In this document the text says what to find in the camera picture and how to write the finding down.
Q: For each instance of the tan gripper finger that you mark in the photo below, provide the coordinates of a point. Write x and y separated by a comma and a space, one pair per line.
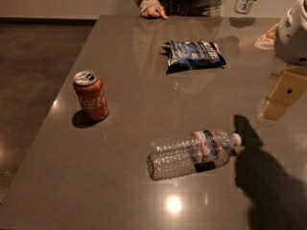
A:
290, 86

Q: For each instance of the clear plastic water bottle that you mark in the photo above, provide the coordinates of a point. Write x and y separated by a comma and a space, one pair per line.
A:
199, 152

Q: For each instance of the red cola can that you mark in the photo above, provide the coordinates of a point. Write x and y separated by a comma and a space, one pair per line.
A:
91, 95

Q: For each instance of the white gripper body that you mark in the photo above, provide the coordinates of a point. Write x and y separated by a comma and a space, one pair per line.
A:
293, 37

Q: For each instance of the snack package at table edge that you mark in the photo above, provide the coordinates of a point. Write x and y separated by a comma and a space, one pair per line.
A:
266, 41

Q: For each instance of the person's right hand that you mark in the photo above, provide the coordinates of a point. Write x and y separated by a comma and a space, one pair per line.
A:
154, 11

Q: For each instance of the blue chip bag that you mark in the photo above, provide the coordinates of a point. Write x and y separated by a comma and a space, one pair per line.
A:
192, 55

